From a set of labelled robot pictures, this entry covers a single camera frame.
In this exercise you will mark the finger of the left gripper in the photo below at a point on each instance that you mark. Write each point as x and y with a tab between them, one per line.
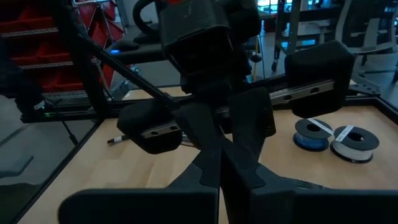
252	118
199	124

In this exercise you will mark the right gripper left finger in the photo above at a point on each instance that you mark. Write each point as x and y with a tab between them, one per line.
206	168

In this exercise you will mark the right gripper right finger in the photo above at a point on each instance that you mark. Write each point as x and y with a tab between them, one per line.
236	174

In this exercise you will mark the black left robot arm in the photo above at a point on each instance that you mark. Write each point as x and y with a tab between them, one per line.
247	31

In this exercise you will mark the grey office chair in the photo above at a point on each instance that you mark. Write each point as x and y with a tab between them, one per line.
373	34

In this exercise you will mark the red bin shelf rack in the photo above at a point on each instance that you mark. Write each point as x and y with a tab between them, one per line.
37	56

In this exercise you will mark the grey metal table frame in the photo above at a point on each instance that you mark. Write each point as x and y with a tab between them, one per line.
294	28

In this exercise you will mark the black aluminium table frame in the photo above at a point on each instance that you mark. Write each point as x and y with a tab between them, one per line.
88	71

